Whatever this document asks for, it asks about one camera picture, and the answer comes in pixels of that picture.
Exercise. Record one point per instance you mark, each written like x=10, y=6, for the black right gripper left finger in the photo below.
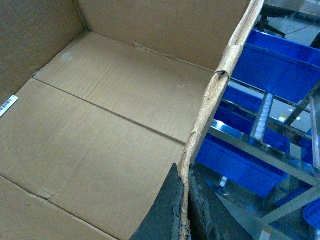
x=163, y=219

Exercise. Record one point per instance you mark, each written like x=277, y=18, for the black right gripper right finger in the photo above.
x=209, y=218

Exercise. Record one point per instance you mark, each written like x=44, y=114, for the brown cardboard box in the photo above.
x=99, y=99

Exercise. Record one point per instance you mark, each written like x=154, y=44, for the blue bin lower shelf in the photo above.
x=239, y=166

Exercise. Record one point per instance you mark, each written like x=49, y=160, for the blue bin shelf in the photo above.
x=238, y=110
x=239, y=166
x=278, y=66

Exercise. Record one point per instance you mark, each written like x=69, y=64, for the blue bin middle shelf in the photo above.
x=238, y=110

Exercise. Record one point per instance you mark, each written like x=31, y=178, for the blue bin upper shelf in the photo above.
x=278, y=66

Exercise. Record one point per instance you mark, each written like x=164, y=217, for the stainless steel shelf frame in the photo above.
x=285, y=135

